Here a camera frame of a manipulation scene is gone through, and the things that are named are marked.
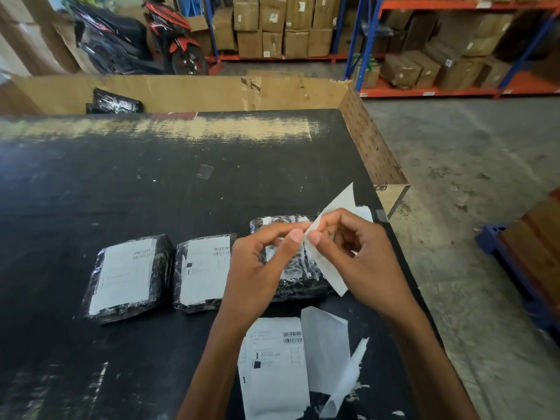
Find person's right hand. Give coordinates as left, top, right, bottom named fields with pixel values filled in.
left=307, top=208, right=421, bottom=323

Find person's left hand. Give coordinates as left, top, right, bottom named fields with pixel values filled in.
left=218, top=220, right=313, bottom=332

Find white sticker label sheet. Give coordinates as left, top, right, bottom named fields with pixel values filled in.
left=303, top=183, right=374, bottom=298

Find person's right forearm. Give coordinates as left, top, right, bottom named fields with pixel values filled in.
left=385, top=302, right=480, bottom=420

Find person's left forearm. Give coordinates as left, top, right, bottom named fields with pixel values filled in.
left=177, top=311, right=263, bottom=420

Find black wrapped parcel with label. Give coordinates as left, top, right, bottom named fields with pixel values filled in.
left=81, top=234, right=174, bottom=324
left=249, top=214, right=334, bottom=303
left=172, top=233, right=238, bottom=314

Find white label backing paper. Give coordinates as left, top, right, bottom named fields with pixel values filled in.
left=300, top=306, right=351, bottom=396

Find white printed shipping label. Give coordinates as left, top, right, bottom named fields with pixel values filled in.
left=237, top=318, right=311, bottom=420

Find crumpled white backing paper strip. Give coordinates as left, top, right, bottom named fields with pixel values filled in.
left=319, top=337, right=370, bottom=419

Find blue plastic pallet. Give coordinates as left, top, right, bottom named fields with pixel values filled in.
left=475, top=223, right=560, bottom=342

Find large open cardboard bin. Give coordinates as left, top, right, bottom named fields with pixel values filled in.
left=0, top=73, right=411, bottom=220

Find brown cardboard boxes on pallet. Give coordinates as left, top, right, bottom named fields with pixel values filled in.
left=499, top=187, right=560, bottom=307

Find stack of brown cardboard boxes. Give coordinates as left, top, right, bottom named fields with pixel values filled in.
left=192, top=0, right=346, bottom=59
left=352, top=0, right=560, bottom=91

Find black wrapped parcel without label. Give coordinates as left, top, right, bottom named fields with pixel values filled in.
left=86, top=88, right=144, bottom=114

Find red and black motor scooter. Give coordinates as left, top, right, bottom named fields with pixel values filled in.
left=65, top=0, right=210, bottom=76

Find large leaning cardboard sheets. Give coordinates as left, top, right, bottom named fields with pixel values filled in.
left=0, top=0, right=100, bottom=77

